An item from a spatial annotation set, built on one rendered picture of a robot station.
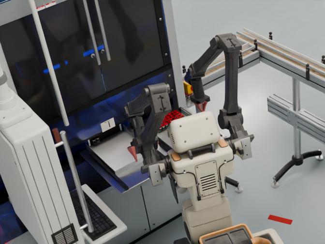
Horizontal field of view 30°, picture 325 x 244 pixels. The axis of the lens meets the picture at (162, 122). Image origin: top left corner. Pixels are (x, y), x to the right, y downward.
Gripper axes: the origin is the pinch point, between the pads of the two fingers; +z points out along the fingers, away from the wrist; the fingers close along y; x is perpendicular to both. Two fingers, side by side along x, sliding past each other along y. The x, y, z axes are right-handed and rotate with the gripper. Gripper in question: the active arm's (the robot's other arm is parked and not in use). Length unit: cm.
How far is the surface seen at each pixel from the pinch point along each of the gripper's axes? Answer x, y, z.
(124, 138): 33, 38, 15
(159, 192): 17, 45, 67
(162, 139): 17.3, 21.3, 17.0
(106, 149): 46, 37, 15
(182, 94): -10.2, 36.8, 5.0
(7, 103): 98, -6, -53
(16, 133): 102, -20, -45
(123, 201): 43, 44, 58
